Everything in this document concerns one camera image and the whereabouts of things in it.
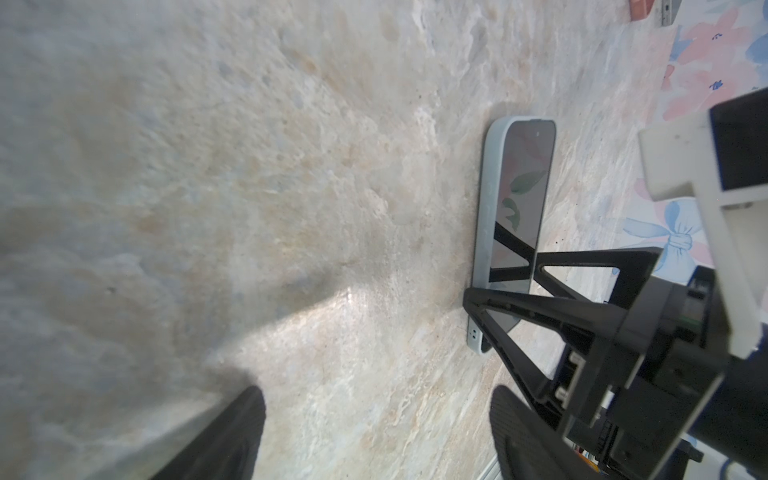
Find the blue phone black screen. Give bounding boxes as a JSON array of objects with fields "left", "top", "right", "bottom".
[{"left": 479, "top": 118, "right": 557, "bottom": 352}]

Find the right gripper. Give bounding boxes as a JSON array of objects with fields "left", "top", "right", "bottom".
[{"left": 463, "top": 247, "right": 731, "bottom": 479}]

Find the pink phone case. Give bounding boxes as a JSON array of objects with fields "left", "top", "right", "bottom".
[{"left": 628, "top": 0, "right": 655, "bottom": 21}]

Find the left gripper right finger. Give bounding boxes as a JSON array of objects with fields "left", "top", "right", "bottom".
[{"left": 489, "top": 385, "right": 600, "bottom": 480}]

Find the light blue phone case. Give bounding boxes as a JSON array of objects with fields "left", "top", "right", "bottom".
[{"left": 466, "top": 115, "right": 556, "bottom": 355}]

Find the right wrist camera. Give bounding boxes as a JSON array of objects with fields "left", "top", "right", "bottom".
[{"left": 639, "top": 89, "right": 767, "bottom": 359}]

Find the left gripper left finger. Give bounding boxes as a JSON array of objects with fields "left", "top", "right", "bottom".
[{"left": 154, "top": 385, "right": 266, "bottom": 480}]

